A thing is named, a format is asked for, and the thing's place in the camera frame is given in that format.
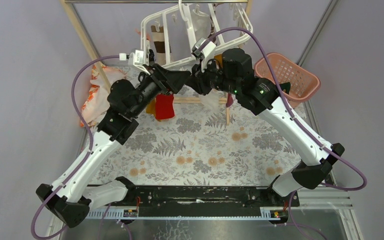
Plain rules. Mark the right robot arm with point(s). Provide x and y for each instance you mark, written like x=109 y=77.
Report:
x=264 y=100

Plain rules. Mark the orange white floral cloth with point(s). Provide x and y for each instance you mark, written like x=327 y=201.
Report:
x=95 y=107

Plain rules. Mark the pink plastic laundry basket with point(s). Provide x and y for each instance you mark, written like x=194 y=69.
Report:
x=304 y=84

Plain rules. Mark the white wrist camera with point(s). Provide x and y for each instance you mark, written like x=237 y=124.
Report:
x=137 y=58
x=204 y=50

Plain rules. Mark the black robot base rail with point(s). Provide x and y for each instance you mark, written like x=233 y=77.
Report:
x=233 y=202

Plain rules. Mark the white plastic sock hanger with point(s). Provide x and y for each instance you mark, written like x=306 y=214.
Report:
x=169 y=35

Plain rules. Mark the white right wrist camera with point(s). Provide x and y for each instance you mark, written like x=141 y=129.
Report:
x=204 y=50

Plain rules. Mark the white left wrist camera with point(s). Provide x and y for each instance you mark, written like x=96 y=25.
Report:
x=137 y=58

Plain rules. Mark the brown mustard striped sock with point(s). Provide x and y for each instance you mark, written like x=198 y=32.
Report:
x=151 y=108

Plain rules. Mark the floral patterned mat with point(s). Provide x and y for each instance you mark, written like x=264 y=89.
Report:
x=201 y=146

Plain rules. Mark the dark green sock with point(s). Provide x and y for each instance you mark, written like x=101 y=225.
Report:
x=285 y=87

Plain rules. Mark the orange purple sock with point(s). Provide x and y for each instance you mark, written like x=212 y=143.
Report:
x=219 y=60

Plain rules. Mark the beige brown striped sock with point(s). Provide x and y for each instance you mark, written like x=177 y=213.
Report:
x=158 y=38

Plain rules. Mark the wooden drying rack frame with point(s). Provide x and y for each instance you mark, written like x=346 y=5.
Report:
x=239 y=8

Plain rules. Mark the red fluffy sock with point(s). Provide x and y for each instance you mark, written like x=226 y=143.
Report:
x=164 y=109

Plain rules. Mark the cream white sock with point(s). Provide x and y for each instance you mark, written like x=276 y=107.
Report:
x=202 y=23

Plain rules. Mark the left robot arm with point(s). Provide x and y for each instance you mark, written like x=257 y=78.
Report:
x=69 y=197

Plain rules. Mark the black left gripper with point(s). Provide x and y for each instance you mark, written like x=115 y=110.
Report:
x=173 y=79

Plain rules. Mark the black blue sock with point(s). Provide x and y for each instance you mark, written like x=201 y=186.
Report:
x=151 y=57

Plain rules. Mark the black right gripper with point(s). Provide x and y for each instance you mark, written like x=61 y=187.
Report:
x=198 y=82

